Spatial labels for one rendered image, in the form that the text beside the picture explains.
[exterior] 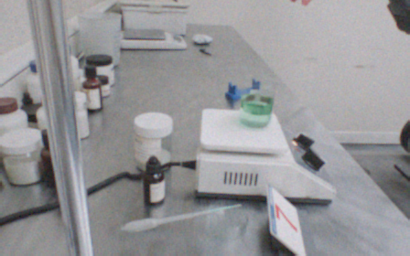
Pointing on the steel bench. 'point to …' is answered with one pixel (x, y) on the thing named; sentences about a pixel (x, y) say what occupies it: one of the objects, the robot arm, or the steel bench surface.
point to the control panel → (301, 157)
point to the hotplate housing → (255, 176)
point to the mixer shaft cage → (60, 111)
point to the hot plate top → (220, 125)
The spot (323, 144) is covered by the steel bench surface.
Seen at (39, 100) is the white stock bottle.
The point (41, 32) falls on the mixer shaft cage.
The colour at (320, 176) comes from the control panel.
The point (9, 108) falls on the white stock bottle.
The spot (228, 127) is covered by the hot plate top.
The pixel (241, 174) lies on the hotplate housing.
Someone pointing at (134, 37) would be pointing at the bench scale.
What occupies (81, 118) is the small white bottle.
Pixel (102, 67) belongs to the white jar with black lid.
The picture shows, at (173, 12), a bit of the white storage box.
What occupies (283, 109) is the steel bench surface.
